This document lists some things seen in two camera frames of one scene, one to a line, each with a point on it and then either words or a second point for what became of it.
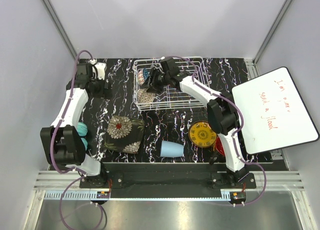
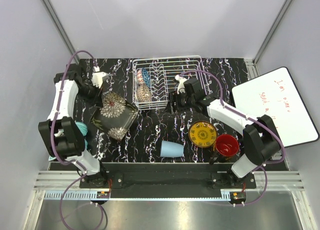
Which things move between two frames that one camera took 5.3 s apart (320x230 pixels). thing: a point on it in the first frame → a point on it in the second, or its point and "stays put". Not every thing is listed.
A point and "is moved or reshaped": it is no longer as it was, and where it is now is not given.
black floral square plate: (124, 134) → (115, 116)
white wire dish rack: (191, 68) stays put
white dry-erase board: (275, 115) stays put
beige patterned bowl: (143, 97) is moved or reshaped
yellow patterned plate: (200, 134) stays put
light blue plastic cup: (171, 149) stays put
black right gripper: (148, 81) → (174, 98)
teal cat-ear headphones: (82, 129) stays put
